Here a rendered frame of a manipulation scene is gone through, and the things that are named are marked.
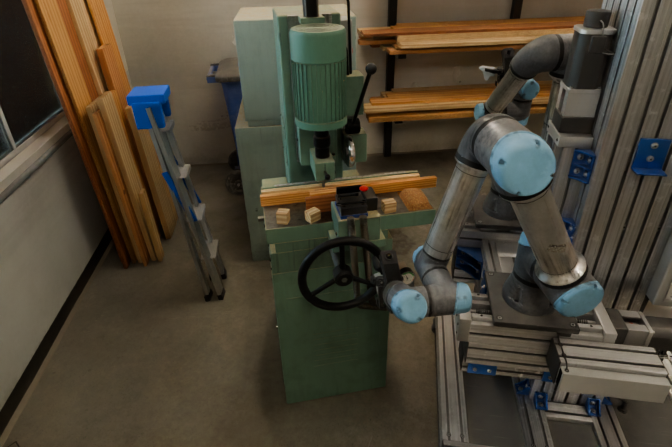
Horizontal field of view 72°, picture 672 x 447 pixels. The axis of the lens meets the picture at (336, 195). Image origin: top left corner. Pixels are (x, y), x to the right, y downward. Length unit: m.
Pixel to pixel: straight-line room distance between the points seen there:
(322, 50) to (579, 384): 1.17
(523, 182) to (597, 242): 0.64
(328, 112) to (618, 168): 0.84
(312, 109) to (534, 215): 0.76
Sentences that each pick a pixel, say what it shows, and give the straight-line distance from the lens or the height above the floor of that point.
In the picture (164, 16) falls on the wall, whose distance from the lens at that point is 3.92.
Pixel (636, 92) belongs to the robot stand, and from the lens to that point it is 1.39.
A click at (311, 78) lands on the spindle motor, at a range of 1.45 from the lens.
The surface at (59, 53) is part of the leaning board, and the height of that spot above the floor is 1.28.
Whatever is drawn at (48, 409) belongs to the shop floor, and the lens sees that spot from 2.51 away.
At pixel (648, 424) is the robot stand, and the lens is 2.15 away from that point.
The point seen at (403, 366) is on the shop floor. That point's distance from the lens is 2.31.
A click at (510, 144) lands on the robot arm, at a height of 1.40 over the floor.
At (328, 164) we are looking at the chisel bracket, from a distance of 1.60.
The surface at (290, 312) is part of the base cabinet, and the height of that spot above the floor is 0.52.
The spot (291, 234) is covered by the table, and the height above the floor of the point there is 0.87.
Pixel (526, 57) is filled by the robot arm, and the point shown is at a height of 1.40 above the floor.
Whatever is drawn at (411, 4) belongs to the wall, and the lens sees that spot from 3.93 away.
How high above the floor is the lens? 1.75
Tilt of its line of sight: 29 degrees down
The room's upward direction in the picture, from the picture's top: 1 degrees counter-clockwise
